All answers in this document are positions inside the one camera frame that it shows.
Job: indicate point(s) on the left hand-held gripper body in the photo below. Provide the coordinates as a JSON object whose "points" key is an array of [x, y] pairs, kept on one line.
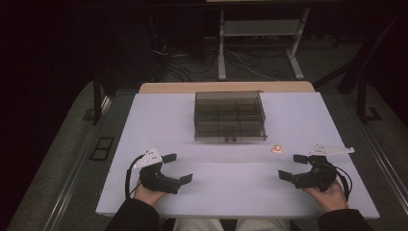
{"points": [[154, 179]]}

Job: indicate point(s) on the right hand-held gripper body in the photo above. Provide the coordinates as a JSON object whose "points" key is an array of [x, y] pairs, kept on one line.
{"points": [[320, 176]]}

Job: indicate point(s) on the small orange pink item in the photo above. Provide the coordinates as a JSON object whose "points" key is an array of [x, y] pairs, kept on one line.
{"points": [[276, 149]]}

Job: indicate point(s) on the transparent dark drawer box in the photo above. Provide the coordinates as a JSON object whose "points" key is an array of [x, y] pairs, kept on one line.
{"points": [[229, 115]]}

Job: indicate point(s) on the person's left hand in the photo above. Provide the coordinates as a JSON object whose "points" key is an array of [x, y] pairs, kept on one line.
{"points": [[147, 195]]}

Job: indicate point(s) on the person's right hand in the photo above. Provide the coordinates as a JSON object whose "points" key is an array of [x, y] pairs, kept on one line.
{"points": [[332, 199]]}

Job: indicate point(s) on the person's left leg light trousers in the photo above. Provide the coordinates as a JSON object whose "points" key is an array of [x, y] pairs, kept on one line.
{"points": [[198, 225]]}

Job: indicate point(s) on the person's leg light trousers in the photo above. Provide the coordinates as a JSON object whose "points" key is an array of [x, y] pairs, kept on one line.
{"points": [[198, 225], [263, 225]]}

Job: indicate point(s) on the person's right leg light trousers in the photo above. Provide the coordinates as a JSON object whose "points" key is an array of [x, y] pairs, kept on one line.
{"points": [[263, 225]]}

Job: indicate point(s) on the black metal stand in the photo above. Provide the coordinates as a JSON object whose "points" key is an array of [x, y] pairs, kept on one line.
{"points": [[96, 102], [362, 102]]}

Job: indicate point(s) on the white metal stand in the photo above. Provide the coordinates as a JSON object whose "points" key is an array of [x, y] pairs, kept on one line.
{"points": [[261, 28]]}

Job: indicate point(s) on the metal floor rail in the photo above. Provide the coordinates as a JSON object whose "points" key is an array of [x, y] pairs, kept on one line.
{"points": [[383, 160], [75, 179]]}

